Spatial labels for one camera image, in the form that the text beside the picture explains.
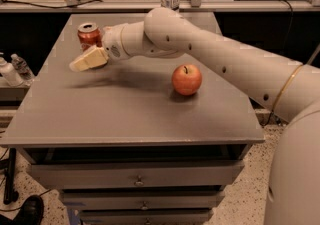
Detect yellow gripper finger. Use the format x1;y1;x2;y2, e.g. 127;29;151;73
69;45;109;72

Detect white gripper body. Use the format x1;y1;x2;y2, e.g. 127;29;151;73
102;24;130;61

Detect red apple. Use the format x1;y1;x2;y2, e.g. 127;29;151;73
171;64;202;96

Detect grey drawer cabinet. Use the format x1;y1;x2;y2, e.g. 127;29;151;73
2;14;263;225

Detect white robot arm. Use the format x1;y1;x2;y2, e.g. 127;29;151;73
70;7;320;225

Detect red coke can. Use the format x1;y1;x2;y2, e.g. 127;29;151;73
77;22;102;51

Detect black stand leg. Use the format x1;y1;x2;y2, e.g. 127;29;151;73
1;149;19;205

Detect black cable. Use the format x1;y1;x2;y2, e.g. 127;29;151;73
0;0;104;10

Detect top drawer knob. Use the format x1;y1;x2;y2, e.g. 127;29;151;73
134;176;144;187

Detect white squeeze bottle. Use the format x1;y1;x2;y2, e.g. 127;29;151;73
0;57;23;87

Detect drawer knob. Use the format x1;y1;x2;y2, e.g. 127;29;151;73
140;202;149;211
134;176;144;187

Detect middle drawer knob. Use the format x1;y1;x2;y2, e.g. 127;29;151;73
140;202;149;211

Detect small clear bottle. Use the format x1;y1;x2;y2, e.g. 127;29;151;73
11;54;35;85

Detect black shoe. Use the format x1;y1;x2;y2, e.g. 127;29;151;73
13;195;44;225

